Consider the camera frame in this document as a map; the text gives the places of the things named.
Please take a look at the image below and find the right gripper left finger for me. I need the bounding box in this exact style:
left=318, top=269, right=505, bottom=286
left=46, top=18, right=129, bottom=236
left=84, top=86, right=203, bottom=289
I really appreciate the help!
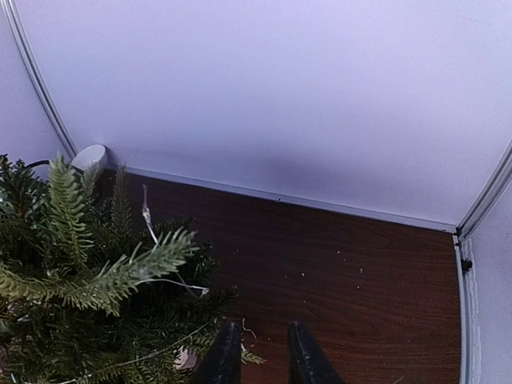
left=191, top=322, right=242, bottom=384

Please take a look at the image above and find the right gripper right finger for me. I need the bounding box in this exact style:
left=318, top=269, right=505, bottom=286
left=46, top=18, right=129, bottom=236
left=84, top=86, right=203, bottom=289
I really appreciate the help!
left=287, top=322, right=345, bottom=384

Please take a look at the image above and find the fairy light string with battery box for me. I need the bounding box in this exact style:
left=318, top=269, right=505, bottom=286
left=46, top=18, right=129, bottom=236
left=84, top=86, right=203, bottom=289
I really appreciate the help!
left=7, top=183, right=257, bottom=381

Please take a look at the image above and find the small green christmas tree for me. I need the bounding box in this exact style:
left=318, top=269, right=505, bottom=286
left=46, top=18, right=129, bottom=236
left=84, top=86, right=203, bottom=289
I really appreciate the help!
left=1, top=155, right=238, bottom=383

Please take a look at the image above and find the white ceramic bowl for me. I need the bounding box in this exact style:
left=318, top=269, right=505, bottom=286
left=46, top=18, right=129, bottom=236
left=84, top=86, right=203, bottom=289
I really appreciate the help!
left=71, top=144, right=108, bottom=172

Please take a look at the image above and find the right aluminium corner post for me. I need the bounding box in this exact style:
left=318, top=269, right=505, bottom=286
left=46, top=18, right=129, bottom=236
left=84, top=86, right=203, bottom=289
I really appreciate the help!
left=457, top=143, right=511, bottom=242

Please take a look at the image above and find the aluminium corner post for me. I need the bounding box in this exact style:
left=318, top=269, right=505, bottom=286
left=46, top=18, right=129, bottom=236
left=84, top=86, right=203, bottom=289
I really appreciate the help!
left=1, top=0, right=78, bottom=158
left=457, top=143, right=511, bottom=242

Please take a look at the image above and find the left aluminium corner post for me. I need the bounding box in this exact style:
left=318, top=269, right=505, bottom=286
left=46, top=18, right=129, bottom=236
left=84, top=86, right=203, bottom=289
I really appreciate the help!
left=1, top=0, right=78, bottom=158

